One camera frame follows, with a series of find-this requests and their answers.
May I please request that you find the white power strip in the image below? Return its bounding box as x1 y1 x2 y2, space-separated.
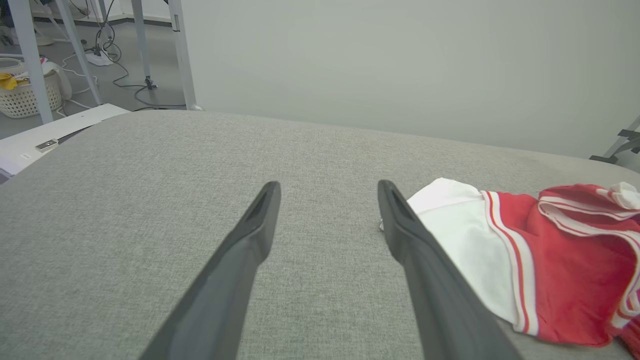
85 49 115 67

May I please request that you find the grey metal frame leg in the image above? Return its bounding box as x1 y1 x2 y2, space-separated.
55 0 102 107
7 0 54 125
131 0 158 91
167 0 204 111

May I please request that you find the white flat-topped box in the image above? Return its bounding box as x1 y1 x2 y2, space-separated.
0 103 132 184

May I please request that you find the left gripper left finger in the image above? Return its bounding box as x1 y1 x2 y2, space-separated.
139 181 282 360

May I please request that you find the black metal stand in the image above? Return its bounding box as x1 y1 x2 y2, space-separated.
589 116 640 165

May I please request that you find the white woven laundry basket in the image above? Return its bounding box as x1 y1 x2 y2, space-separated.
0 57 63 119

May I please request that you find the white cloth with red trim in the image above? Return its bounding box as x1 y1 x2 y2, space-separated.
40 56 74 101

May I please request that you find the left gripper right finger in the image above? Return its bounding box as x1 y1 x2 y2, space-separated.
377 180 523 360

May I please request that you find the red and white basketball jersey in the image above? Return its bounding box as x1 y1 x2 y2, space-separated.
380 177 640 360

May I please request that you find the white floor cable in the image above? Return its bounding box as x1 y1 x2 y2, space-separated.
56 52 103 117

